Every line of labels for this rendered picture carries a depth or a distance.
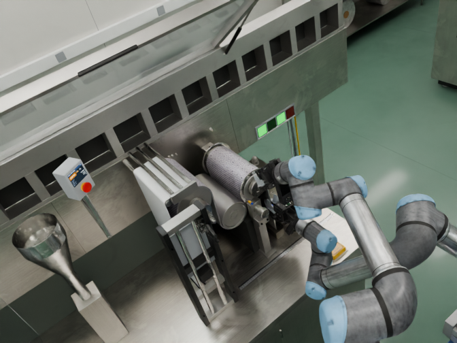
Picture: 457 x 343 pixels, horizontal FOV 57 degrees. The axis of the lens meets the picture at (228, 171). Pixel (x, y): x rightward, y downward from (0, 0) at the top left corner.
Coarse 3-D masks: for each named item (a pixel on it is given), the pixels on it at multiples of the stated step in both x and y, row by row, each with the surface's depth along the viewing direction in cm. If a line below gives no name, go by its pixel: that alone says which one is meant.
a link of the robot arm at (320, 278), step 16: (416, 224) 125; (400, 240) 125; (416, 240) 123; (432, 240) 123; (400, 256) 124; (416, 256) 123; (320, 272) 147; (336, 272) 141; (352, 272) 137; (368, 272) 133; (320, 288) 146
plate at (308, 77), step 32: (288, 64) 190; (320, 64) 203; (256, 96) 187; (288, 96) 199; (320, 96) 213; (192, 128) 173; (224, 128) 184; (128, 160) 161; (192, 160) 181; (96, 192) 159; (128, 192) 168; (64, 224) 156; (96, 224) 165; (128, 224) 175; (0, 256) 147; (0, 288) 152; (32, 288) 160
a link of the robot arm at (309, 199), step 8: (304, 184) 125; (312, 184) 126; (320, 184) 127; (296, 192) 126; (304, 192) 125; (312, 192) 125; (320, 192) 125; (328, 192) 125; (296, 200) 127; (304, 200) 125; (312, 200) 125; (320, 200) 125; (328, 200) 125; (296, 208) 128; (304, 208) 125; (312, 208) 124; (320, 208) 127; (304, 216) 125; (312, 216) 125
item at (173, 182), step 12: (144, 144) 161; (132, 156) 157; (144, 156) 155; (156, 156) 154; (144, 168) 150; (156, 168) 149; (168, 168) 150; (156, 180) 143; (168, 180) 145; (180, 180) 143; (168, 192) 138; (180, 192) 136; (192, 192) 139
